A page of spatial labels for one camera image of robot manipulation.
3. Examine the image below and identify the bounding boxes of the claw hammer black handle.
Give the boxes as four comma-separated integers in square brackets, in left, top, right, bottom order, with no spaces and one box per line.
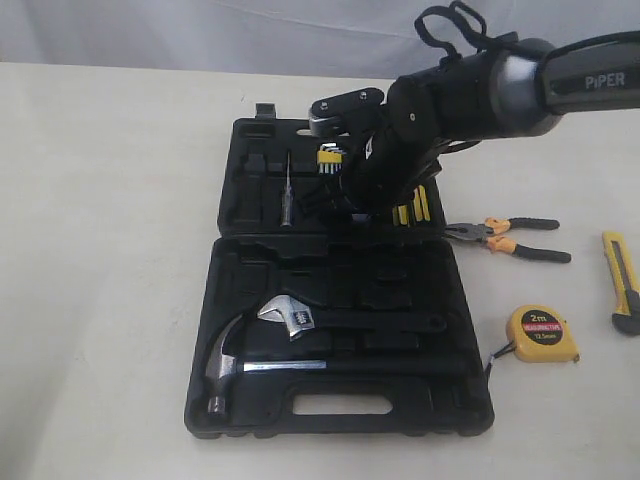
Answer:
[205,315,469,416]

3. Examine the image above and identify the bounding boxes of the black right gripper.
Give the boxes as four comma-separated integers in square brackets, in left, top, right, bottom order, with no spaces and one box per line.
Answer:
[299,127,439,216]

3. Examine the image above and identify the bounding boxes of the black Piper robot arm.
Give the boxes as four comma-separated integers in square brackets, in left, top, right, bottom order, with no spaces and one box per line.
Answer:
[299,31,639,215]

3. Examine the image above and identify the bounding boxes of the orange black combination pliers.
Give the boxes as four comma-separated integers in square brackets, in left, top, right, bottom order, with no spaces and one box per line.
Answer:
[442,216,572,265]

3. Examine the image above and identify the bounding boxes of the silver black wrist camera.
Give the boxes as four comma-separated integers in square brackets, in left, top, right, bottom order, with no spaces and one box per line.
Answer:
[308,87,385,138]

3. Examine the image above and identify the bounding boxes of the yellow measuring tape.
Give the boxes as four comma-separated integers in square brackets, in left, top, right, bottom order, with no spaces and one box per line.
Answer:
[484,304,581,378]

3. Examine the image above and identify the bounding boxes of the middle yellow black screwdriver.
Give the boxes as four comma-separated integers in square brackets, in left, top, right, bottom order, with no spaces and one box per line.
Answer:
[392,204,410,226]

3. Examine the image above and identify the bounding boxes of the yellow black screwdriver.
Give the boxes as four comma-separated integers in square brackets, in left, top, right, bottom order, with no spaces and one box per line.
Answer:
[392,204,410,226]
[411,185,431,223]

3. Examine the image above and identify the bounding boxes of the black braided cable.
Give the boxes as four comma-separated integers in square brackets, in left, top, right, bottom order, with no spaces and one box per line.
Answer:
[413,0,506,64]

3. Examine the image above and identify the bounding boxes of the yellow utility knife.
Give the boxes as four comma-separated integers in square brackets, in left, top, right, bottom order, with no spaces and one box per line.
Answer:
[602,231,639,337]

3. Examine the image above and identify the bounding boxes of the black plastic tool case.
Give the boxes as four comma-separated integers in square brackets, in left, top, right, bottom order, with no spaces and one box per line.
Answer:
[184,113,494,439]

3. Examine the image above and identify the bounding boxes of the adjustable wrench black handle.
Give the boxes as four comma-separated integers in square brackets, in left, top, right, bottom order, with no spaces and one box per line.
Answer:
[257,294,447,341]

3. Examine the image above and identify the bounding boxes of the yellow hex key set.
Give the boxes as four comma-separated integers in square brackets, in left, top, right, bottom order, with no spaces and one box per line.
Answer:
[316,142,346,175]

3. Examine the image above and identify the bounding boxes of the right yellow black screwdriver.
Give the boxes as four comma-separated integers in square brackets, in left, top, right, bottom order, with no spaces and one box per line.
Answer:
[411,185,431,223]

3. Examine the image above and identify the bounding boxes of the grey voltage tester screwdriver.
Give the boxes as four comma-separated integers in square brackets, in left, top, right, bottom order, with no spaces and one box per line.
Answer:
[280,152,293,227]

